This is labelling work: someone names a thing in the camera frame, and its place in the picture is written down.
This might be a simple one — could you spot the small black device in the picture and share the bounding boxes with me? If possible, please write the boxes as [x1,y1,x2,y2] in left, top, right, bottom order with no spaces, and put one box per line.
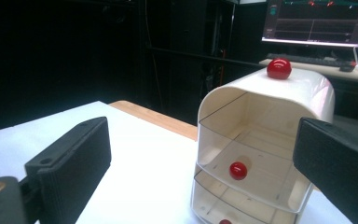
[338,63,357,73]

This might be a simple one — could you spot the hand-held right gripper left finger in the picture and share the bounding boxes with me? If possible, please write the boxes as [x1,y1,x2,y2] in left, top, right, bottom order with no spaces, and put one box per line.
[24,116,112,224]

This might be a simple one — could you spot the computer monitor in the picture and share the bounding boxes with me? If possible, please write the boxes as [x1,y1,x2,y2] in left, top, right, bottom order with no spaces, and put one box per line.
[261,0,358,49]

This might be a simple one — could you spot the black keyboard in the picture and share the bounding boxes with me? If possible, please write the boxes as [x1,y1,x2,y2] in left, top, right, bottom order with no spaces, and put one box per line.
[265,52,352,68]

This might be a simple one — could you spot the wooden table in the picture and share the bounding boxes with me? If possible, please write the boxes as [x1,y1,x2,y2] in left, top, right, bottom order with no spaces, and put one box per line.
[109,100,199,142]

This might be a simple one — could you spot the cream drawer cabinet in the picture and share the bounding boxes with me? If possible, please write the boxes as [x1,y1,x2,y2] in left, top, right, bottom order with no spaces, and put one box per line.
[190,57,336,224]

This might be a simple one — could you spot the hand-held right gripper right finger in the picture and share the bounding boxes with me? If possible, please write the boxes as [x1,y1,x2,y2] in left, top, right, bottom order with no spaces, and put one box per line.
[293,117,358,224]

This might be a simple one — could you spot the clear drawer with red knob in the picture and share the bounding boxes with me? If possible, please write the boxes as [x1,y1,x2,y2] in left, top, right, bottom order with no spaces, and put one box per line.
[197,122,313,215]
[191,169,300,224]

